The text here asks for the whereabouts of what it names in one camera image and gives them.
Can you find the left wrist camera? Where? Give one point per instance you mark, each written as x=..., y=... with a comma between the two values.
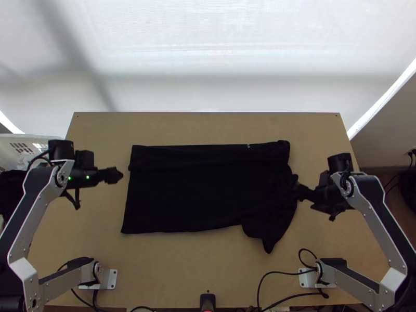
x=84, y=159

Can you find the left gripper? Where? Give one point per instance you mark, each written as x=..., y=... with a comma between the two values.
x=105, y=175

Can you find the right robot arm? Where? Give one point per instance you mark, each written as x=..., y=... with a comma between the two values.
x=373, y=208

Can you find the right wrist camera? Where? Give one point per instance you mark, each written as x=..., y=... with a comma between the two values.
x=325, y=179

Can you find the black camera post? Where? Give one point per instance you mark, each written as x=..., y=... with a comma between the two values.
x=207, y=300

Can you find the black t-shirt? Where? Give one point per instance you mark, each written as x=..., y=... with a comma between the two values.
x=195, y=195

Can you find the white laundry basket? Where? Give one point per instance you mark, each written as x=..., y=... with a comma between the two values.
x=16, y=143

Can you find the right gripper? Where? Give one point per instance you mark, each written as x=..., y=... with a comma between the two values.
x=320, y=196

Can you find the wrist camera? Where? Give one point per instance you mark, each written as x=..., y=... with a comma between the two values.
x=325, y=179
x=84, y=159

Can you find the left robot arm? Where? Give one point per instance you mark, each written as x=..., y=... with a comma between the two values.
x=35, y=198

